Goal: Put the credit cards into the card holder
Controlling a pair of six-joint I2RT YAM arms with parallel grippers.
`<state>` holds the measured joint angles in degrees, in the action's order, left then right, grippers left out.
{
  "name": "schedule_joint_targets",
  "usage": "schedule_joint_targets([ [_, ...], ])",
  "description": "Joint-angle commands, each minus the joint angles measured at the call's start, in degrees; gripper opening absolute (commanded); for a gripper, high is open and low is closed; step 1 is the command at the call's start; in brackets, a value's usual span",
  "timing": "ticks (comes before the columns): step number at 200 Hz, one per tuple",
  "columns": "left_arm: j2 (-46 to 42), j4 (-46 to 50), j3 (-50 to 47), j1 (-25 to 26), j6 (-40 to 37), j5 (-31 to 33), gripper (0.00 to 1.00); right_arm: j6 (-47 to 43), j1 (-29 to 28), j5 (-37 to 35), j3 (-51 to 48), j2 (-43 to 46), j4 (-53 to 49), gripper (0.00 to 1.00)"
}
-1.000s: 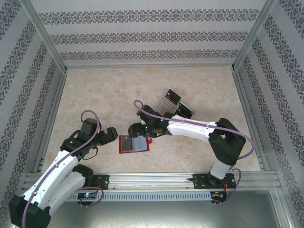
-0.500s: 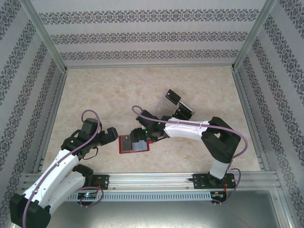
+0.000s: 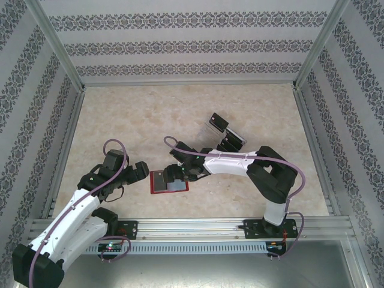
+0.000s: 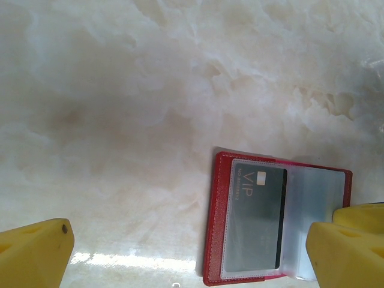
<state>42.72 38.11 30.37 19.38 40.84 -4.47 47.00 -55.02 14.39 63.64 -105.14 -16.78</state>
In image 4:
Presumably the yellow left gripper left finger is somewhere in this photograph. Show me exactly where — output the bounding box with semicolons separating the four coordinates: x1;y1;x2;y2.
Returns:
0;218;75;288

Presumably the dark green VIP card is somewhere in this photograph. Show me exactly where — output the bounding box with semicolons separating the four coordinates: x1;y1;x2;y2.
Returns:
230;163;288;270

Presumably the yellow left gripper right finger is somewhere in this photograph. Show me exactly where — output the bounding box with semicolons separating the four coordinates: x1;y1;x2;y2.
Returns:
305;221;384;288

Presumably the red leather card holder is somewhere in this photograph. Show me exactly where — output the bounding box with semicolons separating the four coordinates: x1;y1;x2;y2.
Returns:
203;151;353;286

